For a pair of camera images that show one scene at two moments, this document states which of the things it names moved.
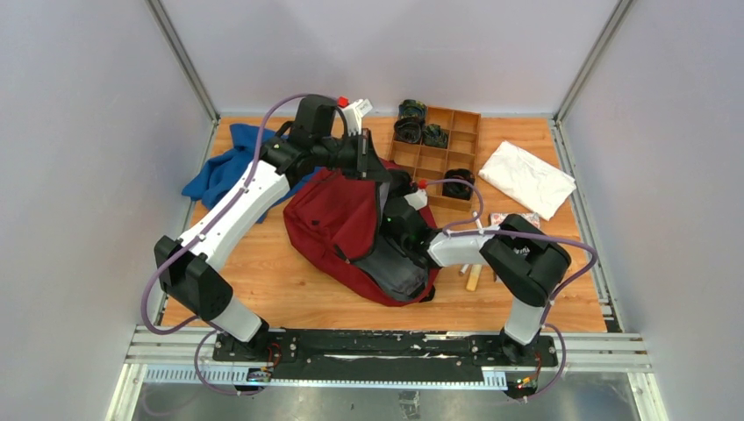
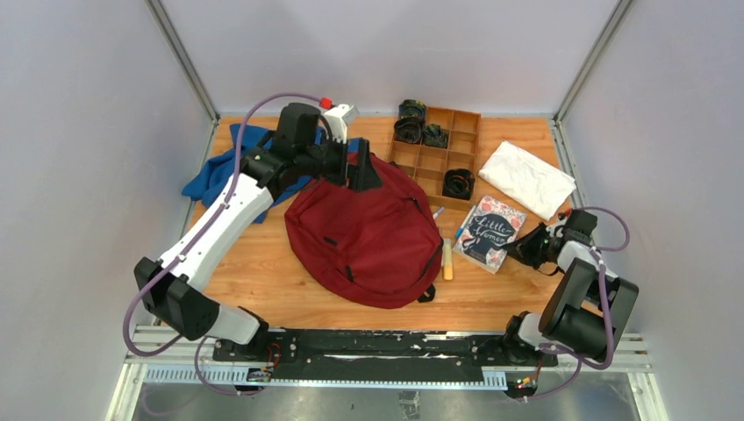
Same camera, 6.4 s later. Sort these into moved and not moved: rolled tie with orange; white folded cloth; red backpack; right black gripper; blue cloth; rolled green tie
Moved: red backpack; right black gripper
Not moved: blue cloth; rolled tie with orange; rolled green tie; white folded cloth
